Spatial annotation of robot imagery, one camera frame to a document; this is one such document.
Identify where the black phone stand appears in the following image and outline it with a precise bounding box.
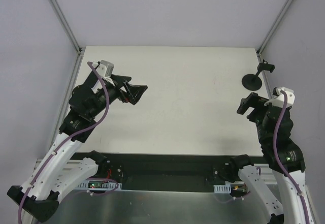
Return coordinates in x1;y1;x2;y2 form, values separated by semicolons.
241;60;275;91

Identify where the right white cable duct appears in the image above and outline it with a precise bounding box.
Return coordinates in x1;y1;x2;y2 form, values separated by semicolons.
213;184;232;194

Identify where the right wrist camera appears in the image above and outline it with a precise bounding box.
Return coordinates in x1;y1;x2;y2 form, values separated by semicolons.
264;87;295;108

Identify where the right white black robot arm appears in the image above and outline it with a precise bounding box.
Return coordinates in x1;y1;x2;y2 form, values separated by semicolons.
217;87;315;223

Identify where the right aluminium frame post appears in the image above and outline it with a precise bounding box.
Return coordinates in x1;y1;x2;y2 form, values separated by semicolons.
256;0;294;57

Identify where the left white cable duct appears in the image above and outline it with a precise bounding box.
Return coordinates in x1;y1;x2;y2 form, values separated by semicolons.
75;181;122;191

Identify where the white cable duct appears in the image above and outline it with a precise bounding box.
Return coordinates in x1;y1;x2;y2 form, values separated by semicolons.
213;184;232;194
75;181;122;191

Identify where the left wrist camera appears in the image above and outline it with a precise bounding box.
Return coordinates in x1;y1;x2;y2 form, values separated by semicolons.
92;60;114;81

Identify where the left aluminium frame post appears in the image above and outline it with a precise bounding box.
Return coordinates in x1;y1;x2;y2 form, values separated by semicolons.
48;0;82;54

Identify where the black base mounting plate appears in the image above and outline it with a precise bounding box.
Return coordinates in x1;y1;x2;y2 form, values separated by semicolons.
97;153;232;193

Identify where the aluminium frame post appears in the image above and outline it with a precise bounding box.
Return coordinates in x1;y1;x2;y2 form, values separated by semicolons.
48;0;82;54
256;0;294;57

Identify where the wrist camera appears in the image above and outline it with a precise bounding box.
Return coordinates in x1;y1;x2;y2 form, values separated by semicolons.
92;60;114;81
264;87;295;108

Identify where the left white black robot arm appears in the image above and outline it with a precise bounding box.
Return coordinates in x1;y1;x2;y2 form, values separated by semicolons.
7;72;148;223

